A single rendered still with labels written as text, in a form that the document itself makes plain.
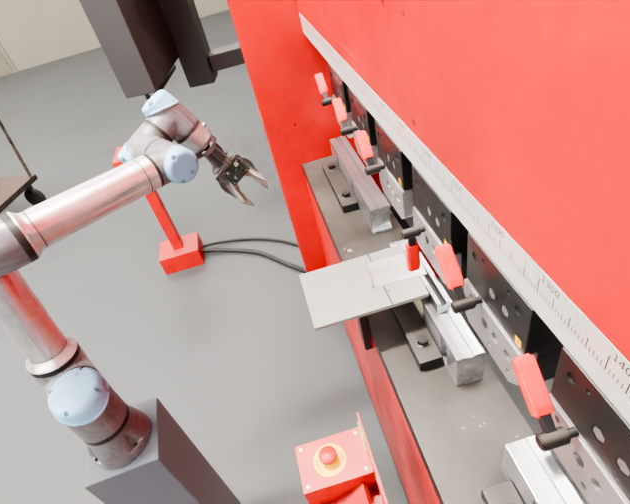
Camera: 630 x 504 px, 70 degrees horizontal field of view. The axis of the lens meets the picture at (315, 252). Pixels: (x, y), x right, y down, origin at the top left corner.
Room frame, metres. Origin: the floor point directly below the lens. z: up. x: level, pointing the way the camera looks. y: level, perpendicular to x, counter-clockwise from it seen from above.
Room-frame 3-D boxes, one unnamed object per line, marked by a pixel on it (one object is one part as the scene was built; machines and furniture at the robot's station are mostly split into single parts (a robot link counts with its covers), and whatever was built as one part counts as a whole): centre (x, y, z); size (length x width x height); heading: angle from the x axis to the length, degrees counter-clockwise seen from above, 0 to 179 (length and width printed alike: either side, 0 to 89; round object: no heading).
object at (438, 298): (0.72, -0.23, 0.98); 0.20 x 0.03 x 0.03; 3
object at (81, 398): (0.66, 0.59, 0.94); 0.13 x 0.12 x 0.14; 36
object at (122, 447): (0.65, 0.59, 0.82); 0.15 x 0.15 x 0.10
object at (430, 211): (0.57, -0.24, 1.26); 0.15 x 0.09 x 0.17; 3
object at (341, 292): (0.74, -0.08, 1.00); 0.26 x 0.18 x 0.01; 93
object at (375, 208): (1.30, -0.20, 0.92); 0.50 x 0.06 x 0.10; 3
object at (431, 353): (0.70, -0.18, 0.89); 0.30 x 0.05 x 0.03; 3
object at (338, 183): (1.34, -0.14, 0.89); 0.30 x 0.05 x 0.03; 3
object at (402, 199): (0.77, -0.23, 1.26); 0.15 x 0.09 x 0.17; 3
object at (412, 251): (0.59, -0.17, 1.20); 0.04 x 0.02 x 0.10; 93
